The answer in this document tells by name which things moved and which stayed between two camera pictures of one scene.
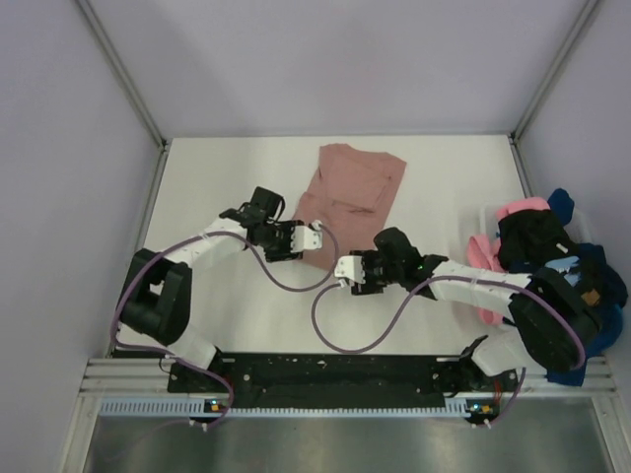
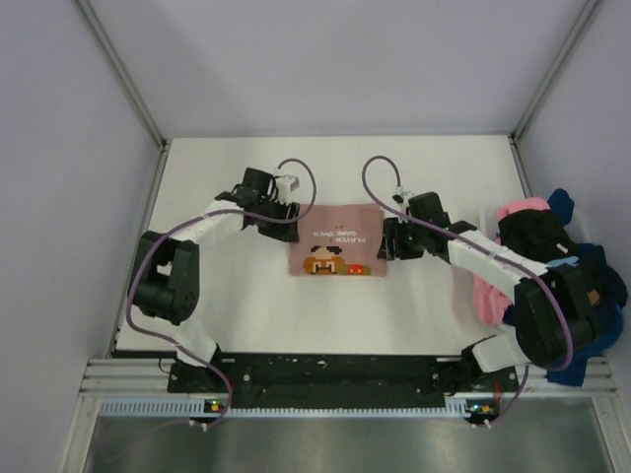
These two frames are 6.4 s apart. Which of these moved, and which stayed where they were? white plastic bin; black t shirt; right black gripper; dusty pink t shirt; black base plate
Moved: dusty pink t shirt; right black gripper
Stayed: black t shirt; black base plate; white plastic bin
